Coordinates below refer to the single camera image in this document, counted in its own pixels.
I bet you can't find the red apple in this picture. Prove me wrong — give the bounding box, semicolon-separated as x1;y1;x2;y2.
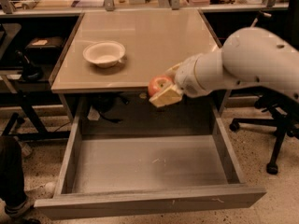
148;75;173;96

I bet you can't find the grey counter cabinet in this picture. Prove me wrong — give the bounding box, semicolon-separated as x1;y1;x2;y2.
51;8;221;119

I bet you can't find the black box with label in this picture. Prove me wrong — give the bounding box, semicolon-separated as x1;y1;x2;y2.
25;36;65;64

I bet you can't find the black office chair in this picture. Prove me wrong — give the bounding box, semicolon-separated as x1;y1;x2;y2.
229;0;299;175

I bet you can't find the open grey wooden drawer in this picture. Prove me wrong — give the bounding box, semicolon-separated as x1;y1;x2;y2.
35;95;265;219

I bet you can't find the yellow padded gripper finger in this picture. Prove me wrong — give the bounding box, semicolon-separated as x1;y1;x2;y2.
149;81;183;107
164;63;181;77

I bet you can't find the person's dark trouser leg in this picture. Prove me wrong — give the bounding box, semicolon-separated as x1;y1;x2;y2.
0;136;26;208

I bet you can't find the white paper bowl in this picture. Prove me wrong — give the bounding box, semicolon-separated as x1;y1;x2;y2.
83;41;126;68

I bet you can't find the black handheld scanner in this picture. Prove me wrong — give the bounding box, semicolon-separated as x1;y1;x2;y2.
15;50;43;82

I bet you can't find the grey white sneaker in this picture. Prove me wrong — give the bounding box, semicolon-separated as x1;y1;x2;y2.
5;197;34;218

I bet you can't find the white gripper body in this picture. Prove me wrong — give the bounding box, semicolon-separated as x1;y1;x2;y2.
175;54;206;98

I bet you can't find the black white handheld tool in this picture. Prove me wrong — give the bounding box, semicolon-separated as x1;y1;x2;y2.
251;11;272;27

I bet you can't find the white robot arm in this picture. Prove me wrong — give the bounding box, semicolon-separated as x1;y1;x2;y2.
148;27;299;107

